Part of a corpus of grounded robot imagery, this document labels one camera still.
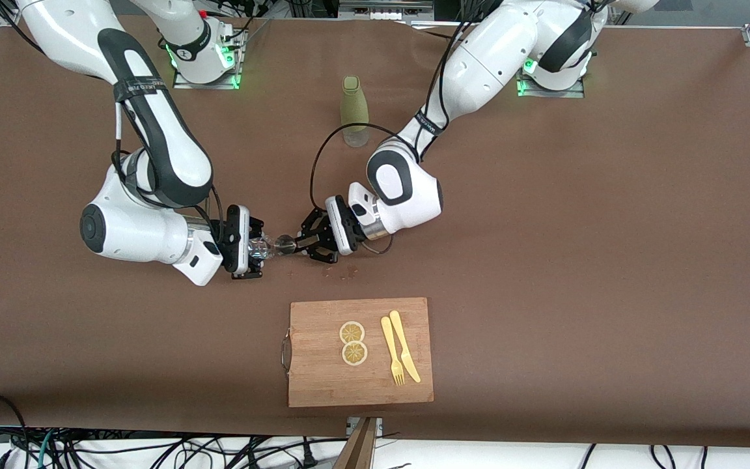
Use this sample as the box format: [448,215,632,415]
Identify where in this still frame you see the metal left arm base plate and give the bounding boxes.
[517,59,586,99]

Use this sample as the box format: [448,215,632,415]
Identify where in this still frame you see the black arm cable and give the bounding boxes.
[310,0,499,256]
[110,98,227,242]

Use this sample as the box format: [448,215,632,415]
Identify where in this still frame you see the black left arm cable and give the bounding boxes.
[310,0,499,256]

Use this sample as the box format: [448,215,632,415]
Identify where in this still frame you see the grey power strip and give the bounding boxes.
[339,0,434,20]

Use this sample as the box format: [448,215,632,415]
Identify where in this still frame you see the wooden beam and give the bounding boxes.
[335,417,379,469]

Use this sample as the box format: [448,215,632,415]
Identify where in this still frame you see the small clear glass shaker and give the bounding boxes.
[249,236,278,261]

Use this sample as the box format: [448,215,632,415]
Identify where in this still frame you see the wooden cutting board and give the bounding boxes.
[282,297,434,408]

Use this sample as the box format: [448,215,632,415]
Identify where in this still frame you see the yellow plastic fork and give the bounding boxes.
[380,316,406,386]

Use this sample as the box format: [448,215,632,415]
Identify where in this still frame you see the brown paper table cover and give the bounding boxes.
[0,12,750,449]

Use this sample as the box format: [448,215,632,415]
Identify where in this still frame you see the yellow plastic knife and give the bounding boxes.
[389,310,422,384]

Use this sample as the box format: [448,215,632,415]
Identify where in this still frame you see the green sleeved glass bottle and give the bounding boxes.
[340,76,370,148]

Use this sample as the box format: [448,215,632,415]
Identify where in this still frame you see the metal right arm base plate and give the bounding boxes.
[173,29,243,91]

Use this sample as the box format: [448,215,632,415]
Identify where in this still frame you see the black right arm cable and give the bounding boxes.
[110,98,227,242]

